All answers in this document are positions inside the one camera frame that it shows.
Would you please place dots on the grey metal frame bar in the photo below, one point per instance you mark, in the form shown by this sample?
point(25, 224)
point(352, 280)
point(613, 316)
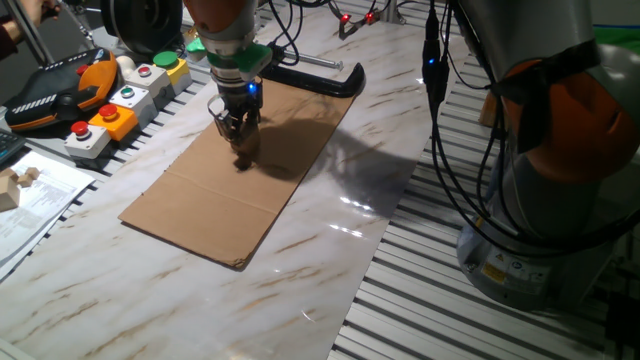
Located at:
point(35, 37)

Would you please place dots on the person hand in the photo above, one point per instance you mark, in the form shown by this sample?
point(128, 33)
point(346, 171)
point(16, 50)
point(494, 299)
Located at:
point(37, 9)

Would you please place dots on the white box green button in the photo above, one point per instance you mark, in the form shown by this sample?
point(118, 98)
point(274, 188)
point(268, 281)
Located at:
point(136, 102)

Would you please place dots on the small wooden cube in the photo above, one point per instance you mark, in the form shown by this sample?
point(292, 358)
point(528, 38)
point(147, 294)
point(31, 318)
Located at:
point(7, 173)
point(25, 181)
point(33, 173)

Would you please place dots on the white box large red button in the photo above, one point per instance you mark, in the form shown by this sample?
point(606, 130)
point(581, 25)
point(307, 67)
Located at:
point(87, 142)

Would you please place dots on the green cloth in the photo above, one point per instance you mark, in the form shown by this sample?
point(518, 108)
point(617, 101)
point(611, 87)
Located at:
point(620, 37)

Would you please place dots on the black orange teach pendant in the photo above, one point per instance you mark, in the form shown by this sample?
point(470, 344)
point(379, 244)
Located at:
point(55, 100)

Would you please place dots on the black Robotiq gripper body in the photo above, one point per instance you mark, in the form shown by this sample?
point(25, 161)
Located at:
point(239, 97)

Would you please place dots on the cardboard box white label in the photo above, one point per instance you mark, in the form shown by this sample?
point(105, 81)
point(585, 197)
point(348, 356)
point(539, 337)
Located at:
point(189, 36)

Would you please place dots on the large wooden cube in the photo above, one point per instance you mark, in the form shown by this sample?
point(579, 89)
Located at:
point(7, 195)

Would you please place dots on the small device red light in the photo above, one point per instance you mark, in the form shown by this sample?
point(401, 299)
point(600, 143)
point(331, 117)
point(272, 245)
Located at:
point(357, 22)

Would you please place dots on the yellow box green button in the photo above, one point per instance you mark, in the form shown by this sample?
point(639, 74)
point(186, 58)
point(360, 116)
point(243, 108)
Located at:
point(177, 72)

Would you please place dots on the white marble pattern mat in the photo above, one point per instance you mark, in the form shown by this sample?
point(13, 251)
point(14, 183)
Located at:
point(150, 300)

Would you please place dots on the black filament spool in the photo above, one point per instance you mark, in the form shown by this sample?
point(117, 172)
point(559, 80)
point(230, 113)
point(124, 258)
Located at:
point(142, 22)

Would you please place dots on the orange brown cardboard boxes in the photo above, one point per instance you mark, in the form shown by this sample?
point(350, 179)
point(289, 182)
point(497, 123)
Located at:
point(489, 107)

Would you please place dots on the white egg shaped object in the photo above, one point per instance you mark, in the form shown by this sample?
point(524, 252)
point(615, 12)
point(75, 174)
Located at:
point(125, 66)

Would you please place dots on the brown cardboard sheet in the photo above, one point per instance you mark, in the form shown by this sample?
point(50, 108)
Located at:
point(215, 200)

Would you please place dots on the white printed paper sheets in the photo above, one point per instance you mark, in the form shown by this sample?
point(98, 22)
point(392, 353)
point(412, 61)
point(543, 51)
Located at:
point(35, 210)

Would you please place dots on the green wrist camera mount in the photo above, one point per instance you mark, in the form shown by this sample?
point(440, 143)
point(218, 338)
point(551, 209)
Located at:
point(250, 57)

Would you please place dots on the white box small red button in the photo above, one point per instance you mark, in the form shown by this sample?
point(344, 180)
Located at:
point(152, 82)

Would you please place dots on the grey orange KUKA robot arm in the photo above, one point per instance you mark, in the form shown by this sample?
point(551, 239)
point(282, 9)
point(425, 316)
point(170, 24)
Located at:
point(550, 125)

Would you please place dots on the black computer keyboard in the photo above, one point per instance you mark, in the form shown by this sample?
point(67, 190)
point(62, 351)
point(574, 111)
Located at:
point(9, 147)

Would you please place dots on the long metal bolt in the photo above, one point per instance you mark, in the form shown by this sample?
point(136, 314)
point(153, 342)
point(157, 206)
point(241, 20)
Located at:
point(315, 61)

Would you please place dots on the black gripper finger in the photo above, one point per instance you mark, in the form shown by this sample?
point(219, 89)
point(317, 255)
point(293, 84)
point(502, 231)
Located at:
point(226, 129)
point(252, 124)

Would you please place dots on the orange box red button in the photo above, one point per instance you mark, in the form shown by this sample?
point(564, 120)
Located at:
point(116, 125)

